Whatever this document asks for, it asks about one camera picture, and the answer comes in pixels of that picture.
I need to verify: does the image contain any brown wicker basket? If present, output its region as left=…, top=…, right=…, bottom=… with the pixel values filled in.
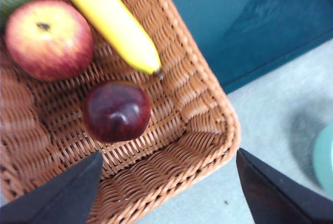
left=0, top=0, right=241, bottom=224

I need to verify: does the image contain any teal ribbed bowl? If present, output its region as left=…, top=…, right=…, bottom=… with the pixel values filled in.
left=313, top=124, right=333, bottom=191

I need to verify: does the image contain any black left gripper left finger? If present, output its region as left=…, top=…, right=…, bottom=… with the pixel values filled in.
left=0, top=150, right=104, bottom=224

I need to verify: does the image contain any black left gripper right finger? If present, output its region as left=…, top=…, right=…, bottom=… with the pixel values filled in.
left=236, top=148, right=333, bottom=224

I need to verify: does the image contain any red and yellow apple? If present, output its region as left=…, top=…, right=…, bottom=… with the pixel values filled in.
left=4, top=0, right=94, bottom=82

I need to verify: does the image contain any dark purple plum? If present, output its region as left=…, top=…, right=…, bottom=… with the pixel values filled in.
left=82, top=81, right=152, bottom=143

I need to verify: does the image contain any black rectangular tray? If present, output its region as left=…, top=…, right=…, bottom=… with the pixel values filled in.
left=163, top=0, right=333, bottom=95

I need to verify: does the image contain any yellow banana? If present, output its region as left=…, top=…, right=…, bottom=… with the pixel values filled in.
left=49, top=0, right=163, bottom=79

